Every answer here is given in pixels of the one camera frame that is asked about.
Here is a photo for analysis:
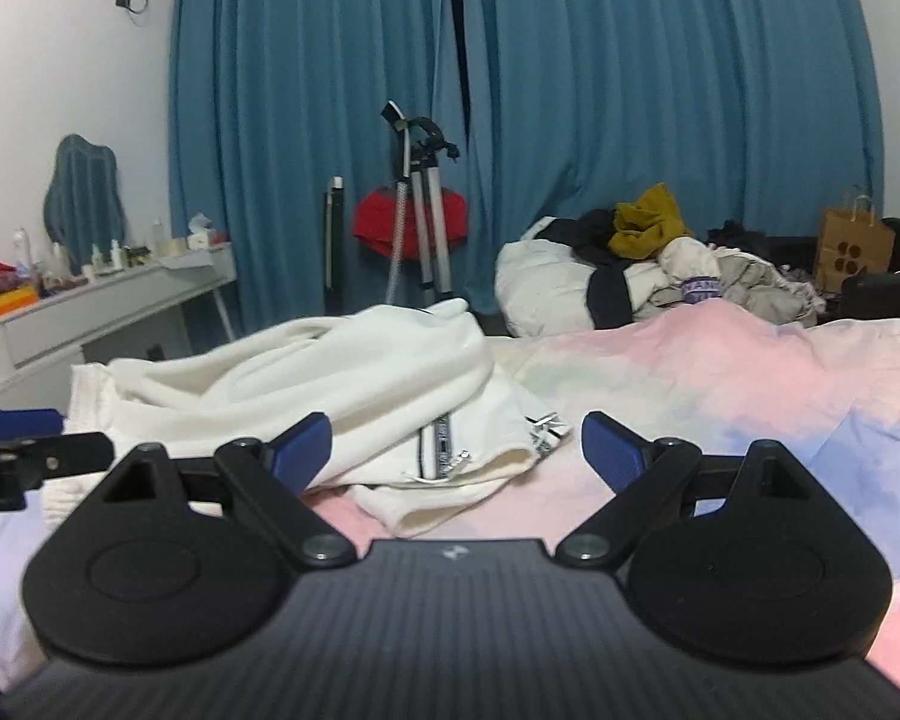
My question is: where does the white zip-up sweatshirt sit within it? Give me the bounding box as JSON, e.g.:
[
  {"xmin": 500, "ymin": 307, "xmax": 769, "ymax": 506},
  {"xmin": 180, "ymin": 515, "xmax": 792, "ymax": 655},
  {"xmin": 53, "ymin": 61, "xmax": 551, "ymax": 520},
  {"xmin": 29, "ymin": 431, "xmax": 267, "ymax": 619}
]
[{"xmin": 64, "ymin": 299, "xmax": 572, "ymax": 538}]

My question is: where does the white dresser table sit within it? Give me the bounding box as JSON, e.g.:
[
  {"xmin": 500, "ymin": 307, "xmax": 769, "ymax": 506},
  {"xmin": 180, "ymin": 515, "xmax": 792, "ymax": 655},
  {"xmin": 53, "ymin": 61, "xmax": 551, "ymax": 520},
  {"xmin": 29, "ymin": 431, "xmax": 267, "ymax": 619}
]
[{"xmin": 0, "ymin": 244, "xmax": 235, "ymax": 411}]

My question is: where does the black garment on pile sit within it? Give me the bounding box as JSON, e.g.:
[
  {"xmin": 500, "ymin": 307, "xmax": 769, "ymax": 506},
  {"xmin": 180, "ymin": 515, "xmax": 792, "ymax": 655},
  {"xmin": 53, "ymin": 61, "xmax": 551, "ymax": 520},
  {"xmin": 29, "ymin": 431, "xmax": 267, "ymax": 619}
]
[{"xmin": 535, "ymin": 210, "xmax": 634, "ymax": 330}]

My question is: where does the pastel tie-dye duvet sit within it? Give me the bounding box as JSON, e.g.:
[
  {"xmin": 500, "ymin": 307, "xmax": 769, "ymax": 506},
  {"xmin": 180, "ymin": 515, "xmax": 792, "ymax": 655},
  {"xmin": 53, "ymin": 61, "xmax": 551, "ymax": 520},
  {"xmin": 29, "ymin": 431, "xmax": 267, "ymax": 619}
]
[{"xmin": 0, "ymin": 299, "xmax": 900, "ymax": 689}]

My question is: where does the grey crumpled garment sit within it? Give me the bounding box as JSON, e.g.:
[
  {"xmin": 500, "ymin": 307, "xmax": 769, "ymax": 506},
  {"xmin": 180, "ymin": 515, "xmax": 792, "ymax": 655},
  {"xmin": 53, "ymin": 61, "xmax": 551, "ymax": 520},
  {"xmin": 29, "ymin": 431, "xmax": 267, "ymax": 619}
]
[{"xmin": 658, "ymin": 234, "xmax": 828, "ymax": 329}]

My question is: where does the white puffy jacket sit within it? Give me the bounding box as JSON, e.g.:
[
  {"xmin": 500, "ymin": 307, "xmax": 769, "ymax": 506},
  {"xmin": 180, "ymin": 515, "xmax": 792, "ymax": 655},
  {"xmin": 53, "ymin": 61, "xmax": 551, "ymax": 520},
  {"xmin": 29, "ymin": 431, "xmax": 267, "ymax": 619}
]
[{"xmin": 494, "ymin": 216, "xmax": 683, "ymax": 337}]

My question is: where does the tissue box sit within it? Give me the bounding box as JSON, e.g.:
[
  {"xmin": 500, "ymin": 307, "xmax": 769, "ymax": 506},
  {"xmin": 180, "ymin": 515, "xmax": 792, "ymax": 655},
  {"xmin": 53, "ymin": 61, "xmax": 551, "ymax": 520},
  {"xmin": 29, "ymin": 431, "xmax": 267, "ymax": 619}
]
[{"xmin": 187, "ymin": 213, "xmax": 217, "ymax": 250}]

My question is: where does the mustard yellow garment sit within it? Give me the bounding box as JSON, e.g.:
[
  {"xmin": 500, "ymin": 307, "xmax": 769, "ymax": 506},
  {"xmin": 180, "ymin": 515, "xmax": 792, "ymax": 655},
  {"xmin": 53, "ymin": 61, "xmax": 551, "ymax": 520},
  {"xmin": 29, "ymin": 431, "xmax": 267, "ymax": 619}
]
[{"xmin": 608, "ymin": 184, "xmax": 692, "ymax": 262}]

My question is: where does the red cloth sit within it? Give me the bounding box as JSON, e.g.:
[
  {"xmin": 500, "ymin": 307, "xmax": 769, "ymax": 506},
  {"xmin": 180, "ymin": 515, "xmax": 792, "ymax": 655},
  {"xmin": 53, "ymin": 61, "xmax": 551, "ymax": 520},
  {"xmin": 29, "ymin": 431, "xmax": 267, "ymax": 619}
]
[{"xmin": 352, "ymin": 187, "xmax": 468, "ymax": 260}]

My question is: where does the brown paper bag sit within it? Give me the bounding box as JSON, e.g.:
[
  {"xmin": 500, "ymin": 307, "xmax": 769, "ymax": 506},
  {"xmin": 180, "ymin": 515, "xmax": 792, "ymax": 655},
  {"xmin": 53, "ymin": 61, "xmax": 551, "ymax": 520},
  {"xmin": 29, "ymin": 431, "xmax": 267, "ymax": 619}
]
[{"xmin": 814, "ymin": 193, "xmax": 896, "ymax": 294}]

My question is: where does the black sofa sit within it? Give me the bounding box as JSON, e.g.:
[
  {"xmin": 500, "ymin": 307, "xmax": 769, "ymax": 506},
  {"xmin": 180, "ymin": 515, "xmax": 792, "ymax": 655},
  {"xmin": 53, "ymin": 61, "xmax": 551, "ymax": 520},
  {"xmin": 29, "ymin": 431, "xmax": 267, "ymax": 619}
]
[{"xmin": 707, "ymin": 216, "xmax": 900, "ymax": 324}]

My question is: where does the silver tripod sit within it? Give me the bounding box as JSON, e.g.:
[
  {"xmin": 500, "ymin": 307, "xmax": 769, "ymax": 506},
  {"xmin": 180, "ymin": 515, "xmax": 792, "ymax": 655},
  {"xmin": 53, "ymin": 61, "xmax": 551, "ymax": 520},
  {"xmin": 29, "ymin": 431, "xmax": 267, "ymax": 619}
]
[{"xmin": 382, "ymin": 101, "xmax": 460, "ymax": 305}]

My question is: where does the wavy-frame mirror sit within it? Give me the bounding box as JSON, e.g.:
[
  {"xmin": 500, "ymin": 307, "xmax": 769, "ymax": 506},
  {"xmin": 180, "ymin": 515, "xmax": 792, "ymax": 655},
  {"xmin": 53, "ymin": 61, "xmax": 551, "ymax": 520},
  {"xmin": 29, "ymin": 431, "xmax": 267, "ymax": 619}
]
[{"xmin": 43, "ymin": 133, "xmax": 128, "ymax": 270}]

